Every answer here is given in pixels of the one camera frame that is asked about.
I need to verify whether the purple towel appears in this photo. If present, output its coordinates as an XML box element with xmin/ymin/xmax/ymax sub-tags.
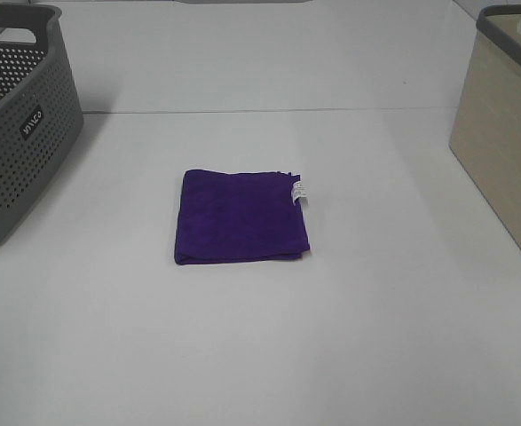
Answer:
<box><xmin>174</xmin><ymin>170</ymin><xmax>310</xmax><ymax>265</ymax></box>

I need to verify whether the beige basket with grey rim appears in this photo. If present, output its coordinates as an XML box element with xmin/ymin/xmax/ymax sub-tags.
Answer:
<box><xmin>449</xmin><ymin>4</ymin><xmax>521</xmax><ymax>250</ymax></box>

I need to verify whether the grey perforated plastic basket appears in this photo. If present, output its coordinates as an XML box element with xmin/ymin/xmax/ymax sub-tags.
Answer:
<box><xmin>0</xmin><ymin>3</ymin><xmax>83</xmax><ymax>244</ymax></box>

